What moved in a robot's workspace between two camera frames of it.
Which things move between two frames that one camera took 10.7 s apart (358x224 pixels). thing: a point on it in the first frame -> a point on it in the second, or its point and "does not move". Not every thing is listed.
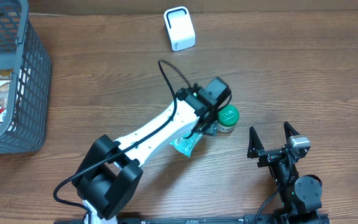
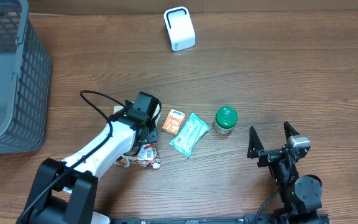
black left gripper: x=210 y=127 -> x=151 y=135
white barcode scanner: x=180 y=28 does not move
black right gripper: x=257 y=151 does not move
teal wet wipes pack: x=185 y=145 does not move
